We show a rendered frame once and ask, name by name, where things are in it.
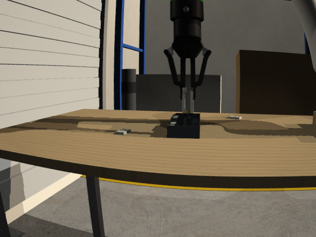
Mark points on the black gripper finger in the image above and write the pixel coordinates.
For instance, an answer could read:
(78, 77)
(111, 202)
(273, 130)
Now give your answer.
(206, 53)
(182, 84)

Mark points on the dark grey rack of labelled bins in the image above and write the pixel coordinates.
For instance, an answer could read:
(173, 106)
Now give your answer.
(181, 126)

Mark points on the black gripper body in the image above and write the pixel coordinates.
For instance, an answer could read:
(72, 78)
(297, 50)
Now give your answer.
(187, 32)

